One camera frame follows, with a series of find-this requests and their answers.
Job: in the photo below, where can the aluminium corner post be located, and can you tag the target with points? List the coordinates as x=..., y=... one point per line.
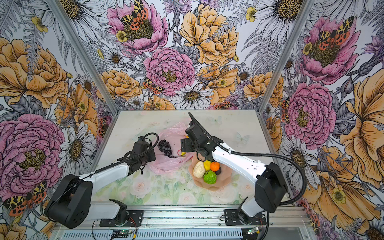
x=66, y=25
x=291, y=40

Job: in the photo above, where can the dark fake grapes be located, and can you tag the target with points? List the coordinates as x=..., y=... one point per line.
x=166, y=148

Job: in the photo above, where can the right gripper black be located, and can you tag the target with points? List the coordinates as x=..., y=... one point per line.
x=185, y=143

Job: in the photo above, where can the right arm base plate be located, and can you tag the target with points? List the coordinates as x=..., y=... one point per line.
x=233, y=217

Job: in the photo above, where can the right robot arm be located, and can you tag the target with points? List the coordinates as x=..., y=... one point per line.
x=270, y=185

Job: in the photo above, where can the left aluminium corner post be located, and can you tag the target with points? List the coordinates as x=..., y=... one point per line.
x=66, y=25

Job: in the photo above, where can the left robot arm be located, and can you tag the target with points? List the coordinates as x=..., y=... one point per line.
x=72, y=203

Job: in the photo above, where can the aluminium front rail frame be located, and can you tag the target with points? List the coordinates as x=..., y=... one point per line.
x=287, y=223

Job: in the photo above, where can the white perforated cable duct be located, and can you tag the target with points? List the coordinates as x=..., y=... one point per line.
x=157, y=234

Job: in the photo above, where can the orange fake fruit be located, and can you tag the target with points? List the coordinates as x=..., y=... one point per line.
x=214, y=166

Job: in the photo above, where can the right aluminium corner post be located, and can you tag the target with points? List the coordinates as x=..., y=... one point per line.
x=291, y=40

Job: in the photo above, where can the beige fake fruit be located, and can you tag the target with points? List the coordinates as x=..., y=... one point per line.
x=199, y=170

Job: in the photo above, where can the pink scalloped bowl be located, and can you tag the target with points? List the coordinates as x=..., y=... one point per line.
x=222, y=180

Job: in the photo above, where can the yellow fake lemon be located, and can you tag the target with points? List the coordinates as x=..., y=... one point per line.
x=207, y=165

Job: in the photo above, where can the green circuit board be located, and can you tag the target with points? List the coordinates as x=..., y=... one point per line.
x=120, y=234

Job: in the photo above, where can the dark fake avocado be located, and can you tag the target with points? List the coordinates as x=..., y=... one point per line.
x=218, y=171

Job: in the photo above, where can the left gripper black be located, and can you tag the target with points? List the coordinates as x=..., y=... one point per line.
x=152, y=157

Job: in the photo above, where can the pink plastic bag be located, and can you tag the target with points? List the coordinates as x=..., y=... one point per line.
x=163, y=164

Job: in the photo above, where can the yellow fake banana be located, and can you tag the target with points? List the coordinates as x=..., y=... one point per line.
x=182, y=153

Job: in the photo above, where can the green fake fruit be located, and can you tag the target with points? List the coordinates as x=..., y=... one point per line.
x=210, y=177

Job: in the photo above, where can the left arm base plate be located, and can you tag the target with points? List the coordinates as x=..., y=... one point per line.
x=131, y=218

